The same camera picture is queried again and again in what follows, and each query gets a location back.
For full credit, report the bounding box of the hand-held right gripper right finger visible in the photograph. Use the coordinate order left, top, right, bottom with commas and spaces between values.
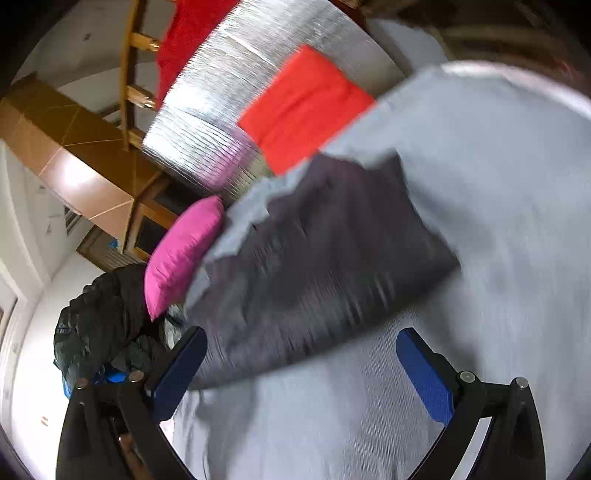
396, 328, 548, 480

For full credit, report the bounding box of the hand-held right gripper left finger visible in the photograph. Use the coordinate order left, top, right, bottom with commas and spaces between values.
55, 325, 208, 480

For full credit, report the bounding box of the dark grey puffer jacket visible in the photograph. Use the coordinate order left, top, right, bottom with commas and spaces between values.
185, 152, 462, 391

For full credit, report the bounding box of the pile of dark clothes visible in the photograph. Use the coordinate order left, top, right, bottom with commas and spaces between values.
53, 263, 185, 388

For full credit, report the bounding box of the blue cloth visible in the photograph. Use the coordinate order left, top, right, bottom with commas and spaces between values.
62, 364, 134, 402

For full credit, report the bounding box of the pink pillow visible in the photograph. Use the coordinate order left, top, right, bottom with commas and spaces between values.
144, 195, 225, 321

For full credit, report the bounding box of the light grey blanket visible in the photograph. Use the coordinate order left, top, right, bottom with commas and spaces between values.
171, 62, 591, 480

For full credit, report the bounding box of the brown wooden cabinet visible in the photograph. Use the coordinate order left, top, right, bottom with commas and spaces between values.
0, 74, 195, 264

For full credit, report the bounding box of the silver foil mat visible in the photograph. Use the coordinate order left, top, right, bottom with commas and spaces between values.
142, 0, 407, 206

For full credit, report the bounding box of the red pillow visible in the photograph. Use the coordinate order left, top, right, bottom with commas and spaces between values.
238, 45, 377, 176

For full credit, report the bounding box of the red cloth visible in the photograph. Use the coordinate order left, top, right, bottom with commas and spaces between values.
154, 0, 241, 109

